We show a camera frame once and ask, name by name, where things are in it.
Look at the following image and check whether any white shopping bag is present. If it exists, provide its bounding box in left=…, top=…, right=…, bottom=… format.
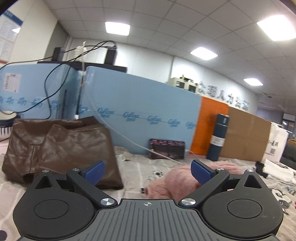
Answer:
left=262, top=123, right=288, bottom=162

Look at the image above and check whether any light blue Corou box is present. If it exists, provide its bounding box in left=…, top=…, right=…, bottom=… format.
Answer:
left=79, top=67, right=202, bottom=155

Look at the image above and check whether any black cable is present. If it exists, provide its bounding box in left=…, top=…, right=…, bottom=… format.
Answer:
left=0, top=40, right=117, bottom=120

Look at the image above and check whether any black smartphone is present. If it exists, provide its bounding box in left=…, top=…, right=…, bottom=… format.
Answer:
left=149, top=138, right=185, bottom=160

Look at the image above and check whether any dark blue vacuum bottle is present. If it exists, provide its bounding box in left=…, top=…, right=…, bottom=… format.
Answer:
left=206, top=114, right=230, bottom=161

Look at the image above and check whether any beige metal cabinet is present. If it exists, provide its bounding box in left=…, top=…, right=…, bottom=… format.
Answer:
left=166, top=76, right=198, bottom=93

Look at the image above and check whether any black power adapter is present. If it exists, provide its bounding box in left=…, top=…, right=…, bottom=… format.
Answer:
left=104, top=48, right=117, bottom=65

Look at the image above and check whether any brown leather jacket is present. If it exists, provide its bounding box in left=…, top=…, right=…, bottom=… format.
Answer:
left=2, top=116, right=124, bottom=190

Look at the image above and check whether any black folded garment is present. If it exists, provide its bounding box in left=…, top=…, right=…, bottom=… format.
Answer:
left=255, top=162, right=268, bottom=178

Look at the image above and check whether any pink knitted sweater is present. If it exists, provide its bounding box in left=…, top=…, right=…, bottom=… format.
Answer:
left=145, top=161, right=243, bottom=200

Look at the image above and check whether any orange cardboard box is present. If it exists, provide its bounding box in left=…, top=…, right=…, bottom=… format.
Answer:
left=190, top=96, right=229, bottom=156

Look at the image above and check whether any white charging cable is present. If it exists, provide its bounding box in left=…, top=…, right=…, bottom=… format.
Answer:
left=81, top=41, right=186, bottom=166

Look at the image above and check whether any blue wall notice board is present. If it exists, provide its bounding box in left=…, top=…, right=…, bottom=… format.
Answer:
left=0, top=10, right=23, bottom=64

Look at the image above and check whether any brown cardboard box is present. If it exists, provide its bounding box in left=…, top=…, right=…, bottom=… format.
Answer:
left=220, top=107, right=271, bottom=162

